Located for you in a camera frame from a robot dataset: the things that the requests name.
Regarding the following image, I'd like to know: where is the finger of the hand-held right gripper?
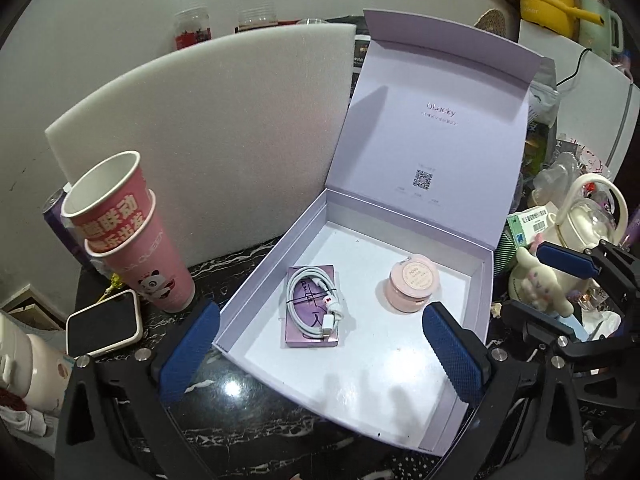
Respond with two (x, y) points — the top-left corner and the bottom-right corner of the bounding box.
(537, 241), (604, 281)
(500, 300), (586, 356)

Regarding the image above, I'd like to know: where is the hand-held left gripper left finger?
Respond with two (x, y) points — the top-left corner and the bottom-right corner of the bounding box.
(55, 301), (221, 480)

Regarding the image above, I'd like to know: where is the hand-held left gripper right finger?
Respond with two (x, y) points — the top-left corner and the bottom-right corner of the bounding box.
(422, 302), (586, 480)

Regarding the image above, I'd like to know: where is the pink compact case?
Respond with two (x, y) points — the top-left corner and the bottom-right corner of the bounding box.
(389, 256), (437, 293)

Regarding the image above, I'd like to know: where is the purple handwritten card box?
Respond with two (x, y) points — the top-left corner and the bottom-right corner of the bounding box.
(285, 264), (342, 348)

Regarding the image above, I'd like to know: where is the white charging cable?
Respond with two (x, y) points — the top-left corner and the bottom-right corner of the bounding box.
(286, 266), (350, 337)

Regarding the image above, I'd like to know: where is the lavender gift box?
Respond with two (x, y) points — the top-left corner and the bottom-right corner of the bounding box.
(212, 8), (557, 457)

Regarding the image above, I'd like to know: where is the cream bottle with plush dog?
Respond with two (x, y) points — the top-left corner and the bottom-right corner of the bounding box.
(507, 175), (629, 312)

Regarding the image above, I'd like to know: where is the green white medicine box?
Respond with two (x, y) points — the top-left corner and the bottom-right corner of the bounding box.
(506, 205), (552, 262)

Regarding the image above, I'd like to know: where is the pink panda paper cup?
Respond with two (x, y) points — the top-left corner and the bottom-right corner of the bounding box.
(84, 190), (196, 314)

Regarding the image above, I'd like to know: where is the phone in cream case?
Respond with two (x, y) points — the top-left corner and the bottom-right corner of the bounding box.
(66, 289), (144, 359)

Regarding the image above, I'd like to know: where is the white fridge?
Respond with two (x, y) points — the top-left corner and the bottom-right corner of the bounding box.
(517, 20), (640, 177)

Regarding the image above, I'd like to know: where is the white cartoon water bottle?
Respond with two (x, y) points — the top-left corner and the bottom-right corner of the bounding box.
(0, 310), (77, 437)

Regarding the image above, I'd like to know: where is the red printed paper cup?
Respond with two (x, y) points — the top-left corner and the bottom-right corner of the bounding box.
(60, 151), (152, 257)

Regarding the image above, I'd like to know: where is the purple drink can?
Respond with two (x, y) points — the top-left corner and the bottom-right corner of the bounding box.
(42, 187), (97, 267)

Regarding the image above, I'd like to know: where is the white foam board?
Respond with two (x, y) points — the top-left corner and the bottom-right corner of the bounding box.
(44, 22), (358, 272)

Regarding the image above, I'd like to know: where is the green kettle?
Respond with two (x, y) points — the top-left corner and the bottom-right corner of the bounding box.
(577, 0), (626, 64)

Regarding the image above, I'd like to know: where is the woven round coaster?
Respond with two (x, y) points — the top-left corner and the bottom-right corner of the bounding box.
(474, 10), (507, 37)

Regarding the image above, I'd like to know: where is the yellow pot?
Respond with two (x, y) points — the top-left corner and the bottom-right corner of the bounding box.
(517, 0), (582, 39)

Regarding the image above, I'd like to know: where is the glass jar with red contents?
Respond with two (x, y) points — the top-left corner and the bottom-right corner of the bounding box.
(174, 7), (211, 51)

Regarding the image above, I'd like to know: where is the black power cable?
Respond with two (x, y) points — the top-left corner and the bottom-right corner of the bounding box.
(556, 47), (594, 87)

